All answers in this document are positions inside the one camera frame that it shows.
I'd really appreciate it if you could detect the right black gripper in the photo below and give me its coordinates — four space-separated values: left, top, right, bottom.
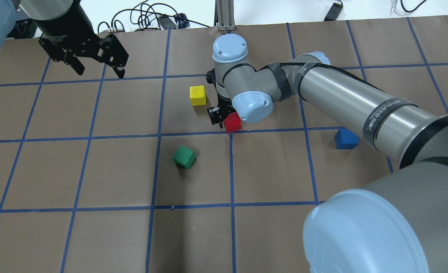
205 69 234 127

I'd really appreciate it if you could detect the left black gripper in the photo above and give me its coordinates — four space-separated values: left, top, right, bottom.
38 8 129 79

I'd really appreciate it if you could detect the red block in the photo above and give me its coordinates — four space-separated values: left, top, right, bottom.
223 112 242 134

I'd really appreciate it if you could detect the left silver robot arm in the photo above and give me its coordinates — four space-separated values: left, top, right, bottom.
0 0 129 79

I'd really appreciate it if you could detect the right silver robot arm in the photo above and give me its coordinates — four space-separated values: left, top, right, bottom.
206 33 448 273

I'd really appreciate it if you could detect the yellow block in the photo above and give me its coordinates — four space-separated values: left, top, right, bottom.
189 85 207 107

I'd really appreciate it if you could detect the green block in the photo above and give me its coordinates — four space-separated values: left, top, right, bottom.
172 145 196 169

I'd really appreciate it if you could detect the blue block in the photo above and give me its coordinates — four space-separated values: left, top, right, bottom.
334 129 360 150

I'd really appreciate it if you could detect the black power adapter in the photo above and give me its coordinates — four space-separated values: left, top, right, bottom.
323 1 343 21

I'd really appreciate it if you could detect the aluminium frame post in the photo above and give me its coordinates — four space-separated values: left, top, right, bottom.
214 0 236 31

